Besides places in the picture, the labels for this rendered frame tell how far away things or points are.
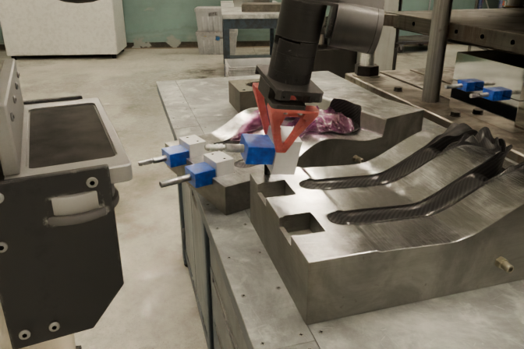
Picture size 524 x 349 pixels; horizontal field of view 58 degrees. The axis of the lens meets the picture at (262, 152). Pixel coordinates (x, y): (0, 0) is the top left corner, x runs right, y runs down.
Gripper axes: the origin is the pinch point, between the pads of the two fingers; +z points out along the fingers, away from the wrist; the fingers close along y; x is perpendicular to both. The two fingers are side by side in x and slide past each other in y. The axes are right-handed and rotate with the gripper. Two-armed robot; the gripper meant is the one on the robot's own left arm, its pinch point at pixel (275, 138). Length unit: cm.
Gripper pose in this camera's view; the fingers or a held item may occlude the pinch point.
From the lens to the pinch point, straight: 67.3
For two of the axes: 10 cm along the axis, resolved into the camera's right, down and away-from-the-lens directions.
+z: -1.7, 8.8, 4.4
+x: -9.4, -0.2, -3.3
